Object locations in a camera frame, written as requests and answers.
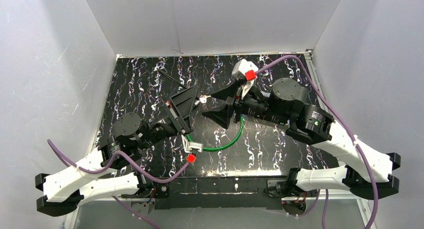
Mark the green cable lock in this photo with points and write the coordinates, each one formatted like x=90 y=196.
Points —
x=232 y=142

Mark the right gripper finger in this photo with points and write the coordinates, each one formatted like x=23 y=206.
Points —
x=220 y=115
x=233 y=90

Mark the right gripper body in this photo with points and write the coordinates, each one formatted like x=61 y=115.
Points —
x=237 y=101

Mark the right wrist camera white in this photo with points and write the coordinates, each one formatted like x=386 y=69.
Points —
x=245 y=70

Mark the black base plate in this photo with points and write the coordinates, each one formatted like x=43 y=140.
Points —
x=224 y=192

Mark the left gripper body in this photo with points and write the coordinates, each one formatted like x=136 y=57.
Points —
x=174 y=115

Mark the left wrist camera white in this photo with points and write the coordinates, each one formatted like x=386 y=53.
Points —
x=191 y=148

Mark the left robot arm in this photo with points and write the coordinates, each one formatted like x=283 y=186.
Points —
x=113 y=170

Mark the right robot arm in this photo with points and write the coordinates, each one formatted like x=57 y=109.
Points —
x=366 y=172

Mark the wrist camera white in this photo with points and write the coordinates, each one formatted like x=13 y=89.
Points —
x=191 y=148
x=245 y=70

